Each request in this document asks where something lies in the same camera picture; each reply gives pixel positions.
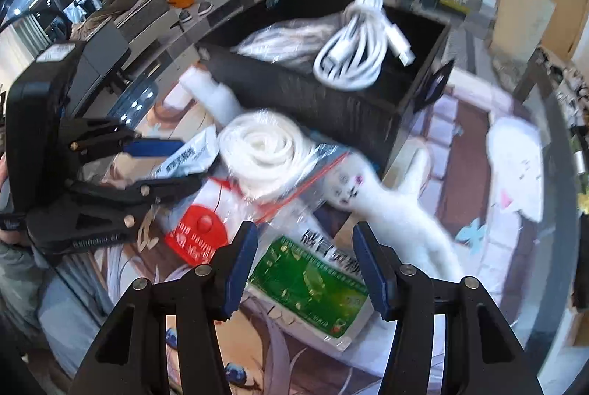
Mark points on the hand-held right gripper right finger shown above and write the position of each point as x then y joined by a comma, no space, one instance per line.
373,275

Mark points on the green and white packet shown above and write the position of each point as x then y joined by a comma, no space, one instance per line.
308,280

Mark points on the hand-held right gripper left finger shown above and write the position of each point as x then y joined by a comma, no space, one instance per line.
239,266

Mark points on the white plush with pink mark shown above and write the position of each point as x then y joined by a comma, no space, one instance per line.
515,165

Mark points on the white plush cat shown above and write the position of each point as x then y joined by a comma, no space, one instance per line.
391,201

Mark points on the black storage box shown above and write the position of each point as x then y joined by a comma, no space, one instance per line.
322,100

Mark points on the person's grey clothing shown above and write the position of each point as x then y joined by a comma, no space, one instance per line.
27,284

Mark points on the red and white packet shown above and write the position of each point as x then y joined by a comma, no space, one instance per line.
198,234

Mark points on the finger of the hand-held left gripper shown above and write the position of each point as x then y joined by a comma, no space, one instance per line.
175,189
156,145

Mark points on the small white sachet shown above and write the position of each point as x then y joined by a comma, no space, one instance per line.
193,155

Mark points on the clear plastic bag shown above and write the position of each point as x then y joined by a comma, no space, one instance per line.
276,43

